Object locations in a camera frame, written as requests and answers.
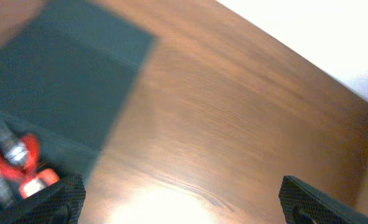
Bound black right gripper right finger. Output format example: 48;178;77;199
278;175;368;224

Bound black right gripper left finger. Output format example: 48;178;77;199
0;174;86;224

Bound black gift box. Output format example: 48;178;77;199
0;1;155;181

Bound red handled wire cutters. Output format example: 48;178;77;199
0;122;60;208

